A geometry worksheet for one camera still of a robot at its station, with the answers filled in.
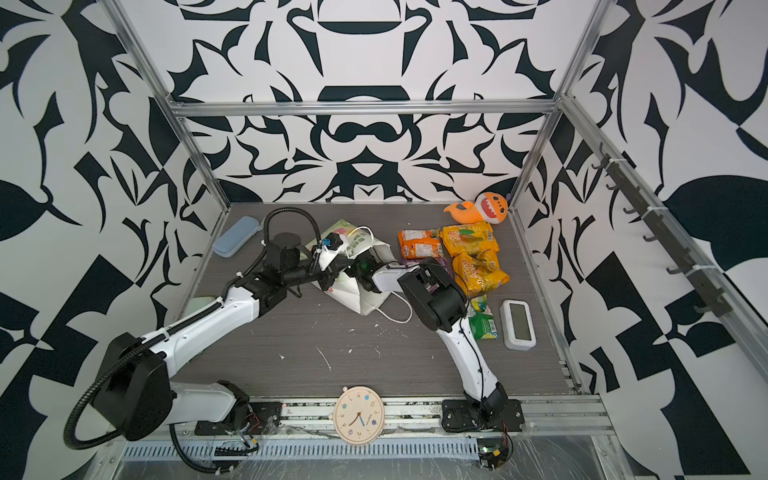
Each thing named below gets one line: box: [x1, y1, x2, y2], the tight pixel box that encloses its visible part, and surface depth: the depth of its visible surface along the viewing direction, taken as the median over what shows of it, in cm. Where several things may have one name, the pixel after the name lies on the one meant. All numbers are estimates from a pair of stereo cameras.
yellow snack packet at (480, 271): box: [452, 248, 511, 297], surface depth 96 cm
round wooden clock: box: [333, 386, 385, 445], surface depth 74 cm
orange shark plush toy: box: [444, 192, 509, 224], surface depth 113 cm
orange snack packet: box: [398, 228, 444, 259], surface depth 107 cm
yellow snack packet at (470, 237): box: [441, 222, 500, 257], surface depth 107 cm
